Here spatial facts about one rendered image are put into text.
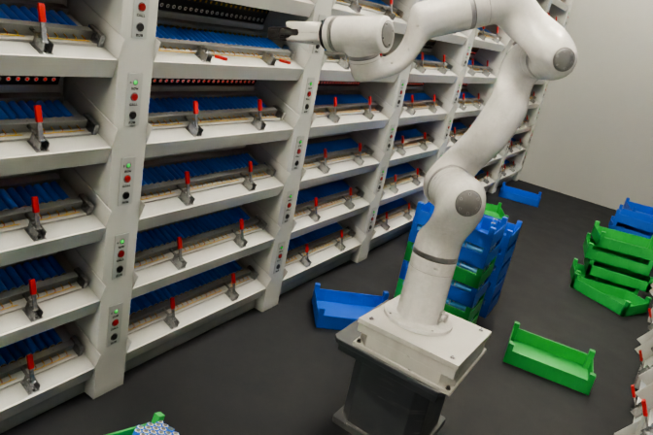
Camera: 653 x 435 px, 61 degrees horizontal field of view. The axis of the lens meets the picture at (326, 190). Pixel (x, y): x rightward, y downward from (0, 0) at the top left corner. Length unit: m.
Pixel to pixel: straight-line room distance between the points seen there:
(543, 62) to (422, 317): 0.70
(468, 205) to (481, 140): 0.18
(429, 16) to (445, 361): 0.81
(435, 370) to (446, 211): 0.38
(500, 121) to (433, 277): 0.42
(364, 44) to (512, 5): 0.36
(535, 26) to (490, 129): 0.26
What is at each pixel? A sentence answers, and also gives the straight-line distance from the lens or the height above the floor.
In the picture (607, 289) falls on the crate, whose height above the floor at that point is 0.03.
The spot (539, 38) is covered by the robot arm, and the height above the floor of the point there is 1.12.
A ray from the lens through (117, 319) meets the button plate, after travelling 1.60.
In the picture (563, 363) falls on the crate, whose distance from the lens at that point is 2.39.
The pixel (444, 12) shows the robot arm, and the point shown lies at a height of 1.14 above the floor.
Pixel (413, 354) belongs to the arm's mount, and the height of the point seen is 0.34.
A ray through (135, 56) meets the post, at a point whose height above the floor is 0.91.
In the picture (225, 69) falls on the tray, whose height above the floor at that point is 0.89.
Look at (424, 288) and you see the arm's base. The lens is 1.48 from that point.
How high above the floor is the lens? 1.08
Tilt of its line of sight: 17 degrees down
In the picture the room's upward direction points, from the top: 11 degrees clockwise
